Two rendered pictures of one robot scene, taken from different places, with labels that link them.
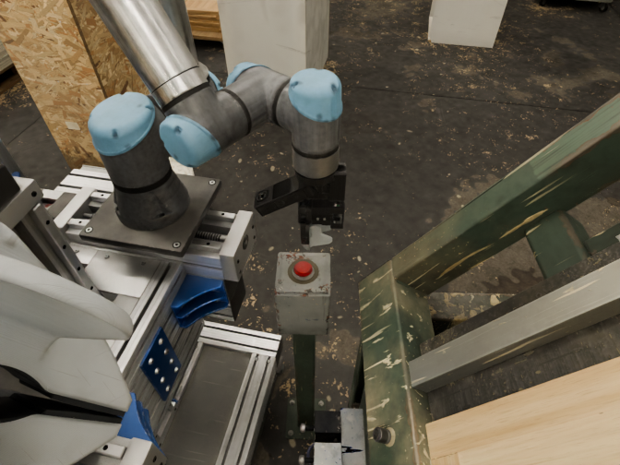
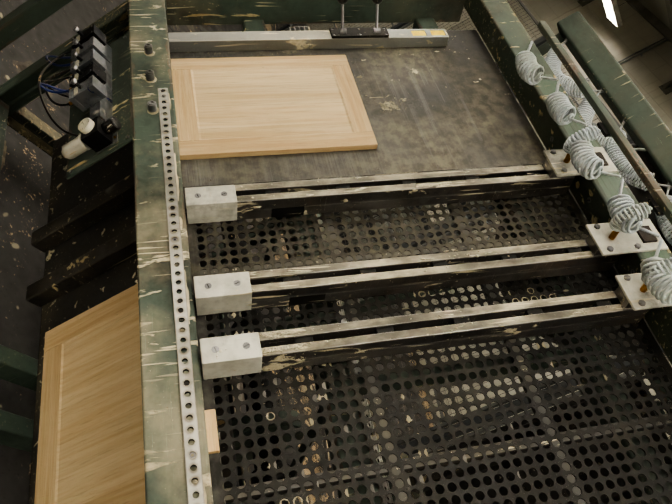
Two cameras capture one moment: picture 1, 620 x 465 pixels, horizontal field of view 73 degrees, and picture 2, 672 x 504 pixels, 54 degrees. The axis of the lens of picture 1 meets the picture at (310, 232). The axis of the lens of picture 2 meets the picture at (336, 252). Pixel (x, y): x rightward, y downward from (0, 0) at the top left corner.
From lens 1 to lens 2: 1.75 m
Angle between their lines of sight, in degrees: 55
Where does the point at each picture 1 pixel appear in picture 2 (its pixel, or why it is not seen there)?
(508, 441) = (220, 69)
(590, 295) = (274, 36)
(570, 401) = (252, 63)
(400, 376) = (163, 34)
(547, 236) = (254, 25)
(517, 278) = not seen: hidden behind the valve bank
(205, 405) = not seen: outside the picture
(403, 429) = (162, 52)
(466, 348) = (210, 36)
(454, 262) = (201, 12)
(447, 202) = not seen: hidden behind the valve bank
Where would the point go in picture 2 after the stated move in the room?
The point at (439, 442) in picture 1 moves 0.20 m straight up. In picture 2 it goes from (179, 65) to (232, 31)
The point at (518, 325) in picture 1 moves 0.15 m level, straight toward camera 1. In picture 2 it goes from (240, 36) to (226, 33)
